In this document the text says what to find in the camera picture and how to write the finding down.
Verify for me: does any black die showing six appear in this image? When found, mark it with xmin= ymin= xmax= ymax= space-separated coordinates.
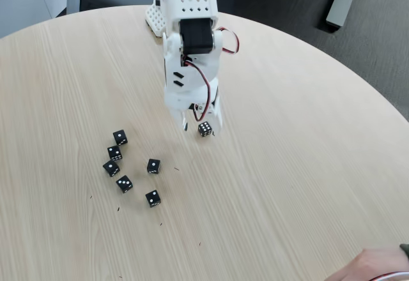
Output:
xmin=197 ymin=121 xmax=213 ymax=138

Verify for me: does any person's hand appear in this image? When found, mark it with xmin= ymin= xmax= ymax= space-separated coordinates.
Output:
xmin=328 ymin=247 xmax=409 ymax=281

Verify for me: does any black die with white dots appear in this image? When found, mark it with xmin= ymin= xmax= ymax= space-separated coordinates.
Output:
xmin=112 ymin=129 xmax=129 ymax=146
xmin=115 ymin=174 xmax=134 ymax=194
xmin=107 ymin=145 xmax=123 ymax=162
xmin=145 ymin=189 xmax=162 ymax=208
xmin=102 ymin=159 xmax=121 ymax=178
xmin=146 ymin=158 xmax=162 ymax=176

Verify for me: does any grey desk leg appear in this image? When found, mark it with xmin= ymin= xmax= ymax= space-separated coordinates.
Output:
xmin=325 ymin=0 xmax=364 ymax=33

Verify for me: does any white cabinet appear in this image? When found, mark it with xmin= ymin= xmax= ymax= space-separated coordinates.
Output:
xmin=0 ymin=0 xmax=81 ymax=39

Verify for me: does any red servo cable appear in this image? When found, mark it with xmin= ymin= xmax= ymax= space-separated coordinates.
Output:
xmin=181 ymin=27 xmax=240 ymax=123

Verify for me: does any white and red cable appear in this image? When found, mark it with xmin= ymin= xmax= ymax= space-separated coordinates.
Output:
xmin=366 ymin=270 xmax=409 ymax=281

